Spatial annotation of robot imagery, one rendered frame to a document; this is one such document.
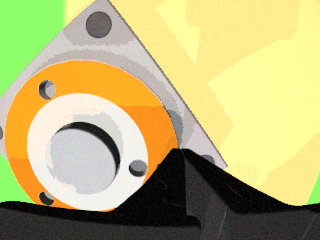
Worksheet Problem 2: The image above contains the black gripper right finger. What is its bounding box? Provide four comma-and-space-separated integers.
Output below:
181, 148, 320, 240

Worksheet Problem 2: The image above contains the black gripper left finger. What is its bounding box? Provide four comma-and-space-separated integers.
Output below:
0, 148, 201, 240

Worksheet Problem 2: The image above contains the orange round plate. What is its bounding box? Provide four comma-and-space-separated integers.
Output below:
5, 59, 179, 212

